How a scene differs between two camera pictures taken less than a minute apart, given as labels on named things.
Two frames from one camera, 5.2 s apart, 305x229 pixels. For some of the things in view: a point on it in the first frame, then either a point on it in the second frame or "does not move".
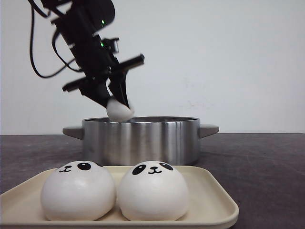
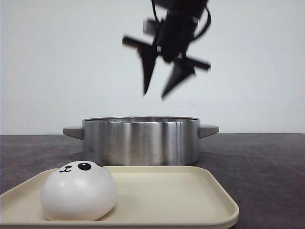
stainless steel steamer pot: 174,139 does not move
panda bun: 81,190 does not move
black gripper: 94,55 → 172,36
